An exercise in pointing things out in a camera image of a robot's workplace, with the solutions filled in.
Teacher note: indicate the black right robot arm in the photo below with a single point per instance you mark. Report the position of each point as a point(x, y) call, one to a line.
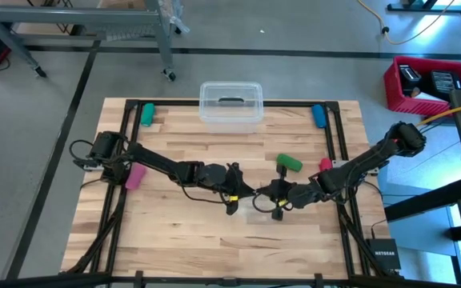
point(358, 166)

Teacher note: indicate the green elastic bandage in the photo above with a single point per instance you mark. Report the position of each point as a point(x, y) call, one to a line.
point(289, 162)

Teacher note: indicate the red plastic crate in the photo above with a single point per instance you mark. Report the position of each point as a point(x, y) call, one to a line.
point(414, 105)

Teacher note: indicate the teal bandage roll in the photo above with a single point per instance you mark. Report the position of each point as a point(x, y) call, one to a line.
point(148, 114)

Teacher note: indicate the clear plastic sheet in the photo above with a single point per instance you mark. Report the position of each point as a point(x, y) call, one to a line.
point(176, 16)

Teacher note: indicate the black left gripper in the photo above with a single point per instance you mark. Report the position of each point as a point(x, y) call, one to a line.
point(233, 182)

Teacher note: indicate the black aluminium table frame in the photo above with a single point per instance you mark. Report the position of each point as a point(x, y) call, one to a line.
point(336, 132)

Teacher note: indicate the wooden workbench grey metal frame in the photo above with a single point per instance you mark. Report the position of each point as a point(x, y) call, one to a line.
point(74, 16)

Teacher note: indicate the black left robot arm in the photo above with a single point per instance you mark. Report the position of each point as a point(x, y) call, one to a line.
point(154, 158)

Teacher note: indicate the clear plastic storage bin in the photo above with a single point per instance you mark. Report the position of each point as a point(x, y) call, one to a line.
point(230, 108)

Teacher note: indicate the black Netgear network switch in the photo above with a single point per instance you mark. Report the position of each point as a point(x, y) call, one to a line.
point(384, 253)

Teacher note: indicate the small black charger device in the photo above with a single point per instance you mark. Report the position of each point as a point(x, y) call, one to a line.
point(408, 78)

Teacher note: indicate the pink bandage roll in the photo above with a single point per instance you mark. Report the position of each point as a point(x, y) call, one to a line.
point(135, 177)

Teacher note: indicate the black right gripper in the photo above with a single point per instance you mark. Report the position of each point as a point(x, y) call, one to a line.
point(280, 190)

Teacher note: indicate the large black vented device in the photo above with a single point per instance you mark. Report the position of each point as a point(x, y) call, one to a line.
point(444, 82)

